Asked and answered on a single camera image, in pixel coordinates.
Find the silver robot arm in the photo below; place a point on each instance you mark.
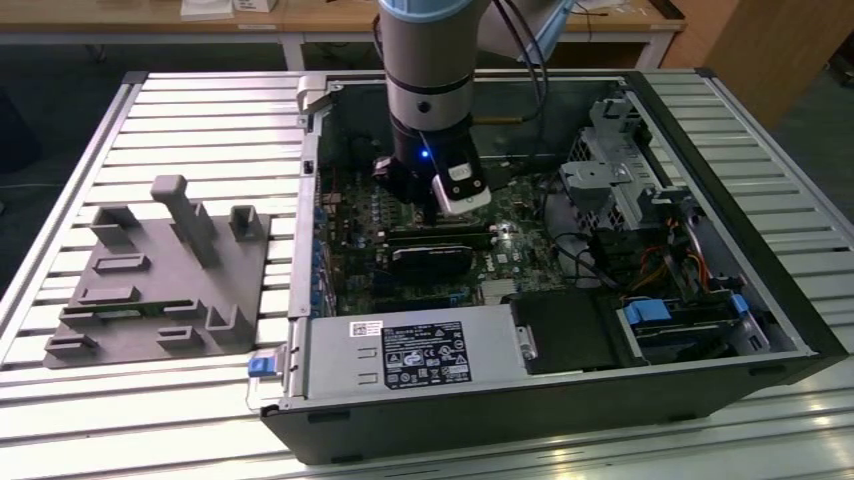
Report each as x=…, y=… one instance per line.
x=427, y=60

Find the CPU socket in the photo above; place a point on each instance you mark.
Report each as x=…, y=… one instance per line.
x=456, y=220

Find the black graphics card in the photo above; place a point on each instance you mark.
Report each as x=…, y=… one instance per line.
x=434, y=262

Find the green motherboard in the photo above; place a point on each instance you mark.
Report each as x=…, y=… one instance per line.
x=527, y=250

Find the grey metal drive cage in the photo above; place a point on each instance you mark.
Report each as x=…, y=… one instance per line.
x=587, y=180

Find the small silver heatsink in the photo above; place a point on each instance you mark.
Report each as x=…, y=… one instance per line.
x=499, y=291

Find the white box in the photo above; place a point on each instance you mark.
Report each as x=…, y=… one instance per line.
x=255, y=5

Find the grey power supply unit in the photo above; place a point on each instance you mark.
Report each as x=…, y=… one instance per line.
x=334, y=360

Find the black plastic shroud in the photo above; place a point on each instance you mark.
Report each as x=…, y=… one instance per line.
x=574, y=330

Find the grey parts rack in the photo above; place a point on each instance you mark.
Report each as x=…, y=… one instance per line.
x=173, y=280

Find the white paper stack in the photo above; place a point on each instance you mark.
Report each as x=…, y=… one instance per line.
x=207, y=10

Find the hard disk in blue carrier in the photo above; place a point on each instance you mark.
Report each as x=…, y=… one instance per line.
x=647, y=312

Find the wooden desk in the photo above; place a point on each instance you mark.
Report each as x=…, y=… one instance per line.
x=133, y=25

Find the green RAM stick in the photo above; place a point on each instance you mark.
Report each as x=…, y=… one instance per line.
x=127, y=311

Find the black open PC case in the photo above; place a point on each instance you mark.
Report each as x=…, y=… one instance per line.
x=467, y=425

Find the blue plastic clip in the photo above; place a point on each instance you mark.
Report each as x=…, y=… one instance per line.
x=738, y=306

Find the wooden cabinet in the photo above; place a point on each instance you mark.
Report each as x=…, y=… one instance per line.
x=767, y=50

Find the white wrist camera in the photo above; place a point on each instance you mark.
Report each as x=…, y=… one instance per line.
x=463, y=192

